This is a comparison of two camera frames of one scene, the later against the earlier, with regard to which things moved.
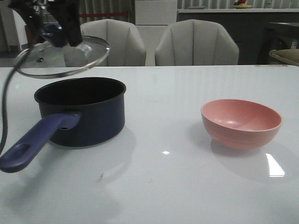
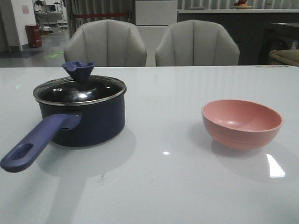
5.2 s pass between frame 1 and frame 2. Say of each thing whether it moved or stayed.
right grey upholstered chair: stayed
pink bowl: stayed
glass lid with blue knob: moved
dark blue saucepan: stayed
